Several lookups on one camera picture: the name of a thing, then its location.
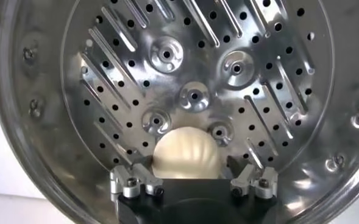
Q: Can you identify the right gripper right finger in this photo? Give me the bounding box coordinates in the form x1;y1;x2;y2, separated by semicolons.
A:
227;156;280;201

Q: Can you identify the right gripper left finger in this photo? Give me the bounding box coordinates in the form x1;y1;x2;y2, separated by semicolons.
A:
109;155;165;201

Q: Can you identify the white steamed baozi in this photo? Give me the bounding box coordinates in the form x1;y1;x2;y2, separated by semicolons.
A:
151;127;222;180

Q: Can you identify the perforated steel steamer basket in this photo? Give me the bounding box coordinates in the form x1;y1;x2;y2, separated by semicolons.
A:
0;0;359;224

